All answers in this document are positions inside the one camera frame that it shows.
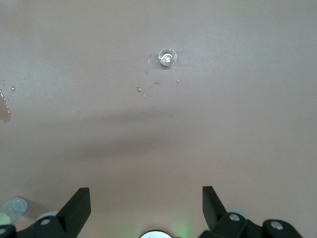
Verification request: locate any green capped clear bottle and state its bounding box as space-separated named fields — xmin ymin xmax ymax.
xmin=0 ymin=196 xmax=28 ymax=225

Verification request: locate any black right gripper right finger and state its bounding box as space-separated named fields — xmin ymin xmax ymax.
xmin=199 ymin=185 xmax=304 ymax=238

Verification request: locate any spilled liquid puddle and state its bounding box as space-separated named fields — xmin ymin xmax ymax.
xmin=0 ymin=89 xmax=12 ymax=124

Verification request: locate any small clear glass cup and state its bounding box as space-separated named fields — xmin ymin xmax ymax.
xmin=158 ymin=47 xmax=178 ymax=67

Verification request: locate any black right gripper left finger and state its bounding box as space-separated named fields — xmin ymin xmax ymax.
xmin=0 ymin=187 xmax=91 ymax=238

